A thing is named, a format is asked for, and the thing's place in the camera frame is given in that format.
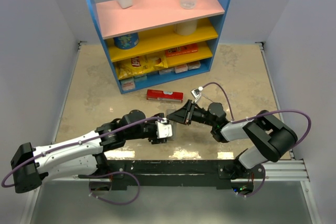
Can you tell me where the orange flat box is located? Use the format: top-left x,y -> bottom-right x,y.
165,43 -> 198,57

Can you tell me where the green tissue pack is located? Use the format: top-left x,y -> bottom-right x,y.
134,74 -> 147,82

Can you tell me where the blue round tin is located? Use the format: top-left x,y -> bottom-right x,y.
113,33 -> 139,50

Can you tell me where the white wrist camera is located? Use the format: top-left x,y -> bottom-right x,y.
155,118 -> 173,139
191,86 -> 203,104

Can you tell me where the yellow chips bag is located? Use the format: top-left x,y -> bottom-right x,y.
114,52 -> 168,80

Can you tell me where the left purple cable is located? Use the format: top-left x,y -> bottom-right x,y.
1,116 -> 166,188

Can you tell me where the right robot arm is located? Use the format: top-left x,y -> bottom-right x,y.
167,100 -> 298,179

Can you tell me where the blue shelf unit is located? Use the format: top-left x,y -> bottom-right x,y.
86,0 -> 230,90

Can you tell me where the red toothpaste box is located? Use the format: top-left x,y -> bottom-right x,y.
146,89 -> 184,103

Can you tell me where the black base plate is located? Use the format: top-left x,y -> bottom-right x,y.
93,159 -> 253,189

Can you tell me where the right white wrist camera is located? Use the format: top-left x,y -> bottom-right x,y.
191,86 -> 203,104

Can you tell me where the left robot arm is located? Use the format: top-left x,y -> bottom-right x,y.
10,110 -> 173,194

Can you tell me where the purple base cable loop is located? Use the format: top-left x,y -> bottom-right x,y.
88,165 -> 143,204

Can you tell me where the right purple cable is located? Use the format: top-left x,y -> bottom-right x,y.
201,82 -> 313,154

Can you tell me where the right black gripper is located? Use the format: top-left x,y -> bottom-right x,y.
166,100 -> 216,127

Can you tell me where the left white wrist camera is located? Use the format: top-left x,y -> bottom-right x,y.
155,118 -> 173,139

